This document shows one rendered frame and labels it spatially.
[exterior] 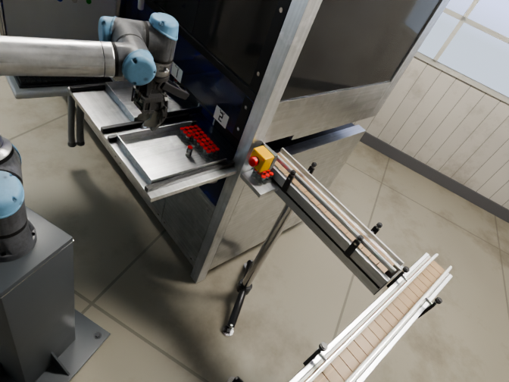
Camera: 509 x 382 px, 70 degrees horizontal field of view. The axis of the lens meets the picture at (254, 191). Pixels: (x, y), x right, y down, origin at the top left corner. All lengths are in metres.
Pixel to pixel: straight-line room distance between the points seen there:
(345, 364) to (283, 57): 0.93
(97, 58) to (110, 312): 1.41
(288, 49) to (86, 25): 1.10
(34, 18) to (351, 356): 1.79
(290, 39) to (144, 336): 1.50
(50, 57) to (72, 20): 1.13
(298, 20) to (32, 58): 0.73
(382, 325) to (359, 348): 0.13
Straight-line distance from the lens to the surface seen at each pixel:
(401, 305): 1.35
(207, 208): 1.77
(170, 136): 1.56
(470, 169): 4.18
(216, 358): 2.01
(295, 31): 1.22
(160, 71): 1.08
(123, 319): 2.02
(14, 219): 1.16
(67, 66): 0.89
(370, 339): 1.20
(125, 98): 1.74
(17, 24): 1.97
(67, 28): 2.01
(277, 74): 1.27
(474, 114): 3.94
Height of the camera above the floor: 1.82
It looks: 41 degrees down
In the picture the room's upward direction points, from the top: 24 degrees clockwise
